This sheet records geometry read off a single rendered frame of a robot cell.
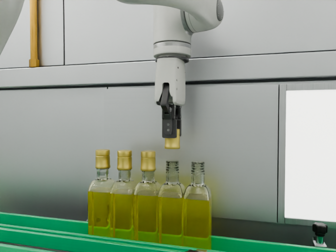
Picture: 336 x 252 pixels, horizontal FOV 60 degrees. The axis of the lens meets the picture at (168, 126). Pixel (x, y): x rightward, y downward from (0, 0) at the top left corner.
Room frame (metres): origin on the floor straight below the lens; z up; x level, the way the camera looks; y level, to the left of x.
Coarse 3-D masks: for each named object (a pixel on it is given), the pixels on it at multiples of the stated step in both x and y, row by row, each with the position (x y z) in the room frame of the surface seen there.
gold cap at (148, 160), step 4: (144, 152) 0.65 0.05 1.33; (148, 152) 0.65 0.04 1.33; (152, 152) 0.66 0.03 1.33; (144, 156) 0.65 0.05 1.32; (148, 156) 0.65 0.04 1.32; (152, 156) 0.66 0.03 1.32; (144, 160) 0.65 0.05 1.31; (148, 160) 0.65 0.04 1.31; (152, 160) 0.66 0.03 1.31; (144, 164) 0.65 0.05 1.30; (148, 164) 0.65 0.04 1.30; (152, 164) 0.66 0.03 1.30; (140, 168) 0.66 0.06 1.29; (144, 168) 0.65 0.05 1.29; (148, 168) 0.65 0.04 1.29; (152, 168) 0.66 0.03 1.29
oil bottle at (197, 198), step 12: (192, 192) 0.61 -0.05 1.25; (204, 192) 0.61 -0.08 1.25; (192, 204) 0.61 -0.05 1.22; (204, 204) 0.61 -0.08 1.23; (192, 216) 0.61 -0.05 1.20; (204, 216) 0.61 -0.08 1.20; (192, 228) 0.61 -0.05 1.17; (204, 228) 0.61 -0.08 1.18; (192, 240) 0.61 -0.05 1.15; (204, 240) 0.61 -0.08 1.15
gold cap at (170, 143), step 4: (176, 136) 0.64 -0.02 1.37; (168, 140) 0.64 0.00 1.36; (172, 140) 0.64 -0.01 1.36; (176, 140) 0.64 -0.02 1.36; (168, 144) 0.64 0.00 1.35; (172, 144) 0.64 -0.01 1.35; (176, 144) 0.64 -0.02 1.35; (168, 148) 0.64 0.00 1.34; (172, 148) 0.64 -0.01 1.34; (176, 148) 0.64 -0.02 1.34
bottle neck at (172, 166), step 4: (168, 160) 0.66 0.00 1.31; (172, 160) 0.66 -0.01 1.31; (176, 160) 0.66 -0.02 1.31; (168, 164) 0.64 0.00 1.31; (172, 164) 0.64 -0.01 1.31; (176, 164) 0.64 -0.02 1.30; (168, 168) 0.64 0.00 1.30; (172, 168) 0.64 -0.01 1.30; (176, 168) 0.64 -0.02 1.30; (168, 172) 0.64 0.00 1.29; (172, 172) 0.64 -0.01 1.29; (176, 172) 0.64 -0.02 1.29; (168, 176) 0.64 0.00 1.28; (172, 176) 0.64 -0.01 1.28; (176, 176) 0.64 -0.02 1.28; (168, 180) 0.64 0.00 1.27; (172, 180) 0.64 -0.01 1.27; (176, 180) 0.64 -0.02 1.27
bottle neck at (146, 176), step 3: (144, 171) 0.66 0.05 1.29; (147, 171) 0.66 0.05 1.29; (150, 171) 0.66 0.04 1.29; (153, 171) 0.66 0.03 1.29; (144, 174) 0.66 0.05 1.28; (147, 174) 0.66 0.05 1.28; (150, 174) 0.66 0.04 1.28; (153, 174) 0.66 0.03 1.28; (144, 177) 0.66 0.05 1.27; (147, 177) 0.66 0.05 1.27; (150, 177) 0.66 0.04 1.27; (153, 177) 0.66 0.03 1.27; (144, 180) 0.66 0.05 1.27; (147, 180) 0.66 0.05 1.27; (150, 180) 0.66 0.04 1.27; (153, 180) 0.66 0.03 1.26
